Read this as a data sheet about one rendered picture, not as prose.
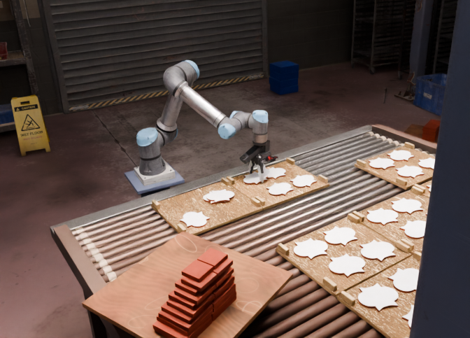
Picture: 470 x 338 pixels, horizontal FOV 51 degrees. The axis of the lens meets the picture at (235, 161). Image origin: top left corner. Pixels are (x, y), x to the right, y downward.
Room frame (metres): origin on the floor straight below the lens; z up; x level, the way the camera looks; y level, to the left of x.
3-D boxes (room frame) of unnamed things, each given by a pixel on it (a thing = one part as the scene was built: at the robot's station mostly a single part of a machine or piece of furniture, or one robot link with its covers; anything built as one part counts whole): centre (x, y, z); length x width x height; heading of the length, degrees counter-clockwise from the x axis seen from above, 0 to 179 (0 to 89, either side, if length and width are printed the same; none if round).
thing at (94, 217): (2.47, -0.04, 0.89); 2.08 x 0.08 x 0.06; 122
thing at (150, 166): (2.52, 0.47, 0.96); 0.15 x 0.15 x 0.10
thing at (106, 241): (2.28, -0.15, 0.90); 1.95 x 0.05 x 0.05; 122
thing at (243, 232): (2.03, -0.32, 0.90); 1.95 x 0.05 x 0.05; 122
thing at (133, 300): (1.32, 0.17, 1.03); 0.50 x 0.50 x 0.02; 54
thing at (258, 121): (2.31, -0.13, 1.25); 0.09 x 0.08 x 0.11; 59
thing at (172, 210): (2.04, 0.15, 0.93); 0.41 x 0.35 x 0.02; 122
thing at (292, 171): (2.26, -0.21, 0.93); 0.41 x 0.35 x 0.02; 121
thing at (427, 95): (5.88, -2.59, 0.19); 0.50 x 0.41 x 0.37; 19
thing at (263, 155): (2.30, -0.13, 1.09); 0.09 x 0.08 x 0.12; 121
